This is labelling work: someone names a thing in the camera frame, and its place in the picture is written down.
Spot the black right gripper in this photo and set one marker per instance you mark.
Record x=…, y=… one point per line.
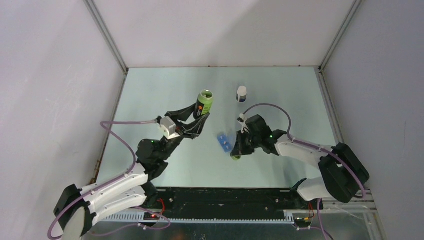
x=239, y=148

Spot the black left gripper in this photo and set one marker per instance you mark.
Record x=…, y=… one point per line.
x=192, y=130

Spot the blue pill organizer box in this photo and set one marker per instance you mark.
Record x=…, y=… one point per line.
x=224, y=142

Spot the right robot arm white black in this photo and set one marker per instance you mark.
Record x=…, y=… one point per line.
x=342, y=173

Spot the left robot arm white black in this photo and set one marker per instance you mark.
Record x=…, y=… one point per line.
x=79, y=209

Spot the right controller board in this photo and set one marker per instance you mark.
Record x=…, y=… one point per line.
x=304, y=222

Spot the controller board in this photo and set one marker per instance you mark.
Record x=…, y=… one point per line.
x=304, y=222
x=151, y=217

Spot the left controller board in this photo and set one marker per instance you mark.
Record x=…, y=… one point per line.
x=151, y=217

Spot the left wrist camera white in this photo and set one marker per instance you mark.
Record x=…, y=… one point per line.
x=168, y=127

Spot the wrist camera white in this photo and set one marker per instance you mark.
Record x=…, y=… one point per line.
x=242, y=121
x=168, y=127

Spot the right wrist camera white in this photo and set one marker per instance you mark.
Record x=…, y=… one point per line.
x=242, y=121

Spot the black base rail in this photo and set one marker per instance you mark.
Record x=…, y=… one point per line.
x=227, y=203

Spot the grey slotted cable duct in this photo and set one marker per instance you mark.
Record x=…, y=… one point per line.
x=137, y=217

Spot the left aluminium frame post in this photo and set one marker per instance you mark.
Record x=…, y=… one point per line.
x=106, y=34

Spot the aluminium frame post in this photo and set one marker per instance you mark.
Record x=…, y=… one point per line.
x=106, y=34
x=340, y=33

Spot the right aluminium frame post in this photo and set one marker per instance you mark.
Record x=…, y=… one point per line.
x=340, y=33

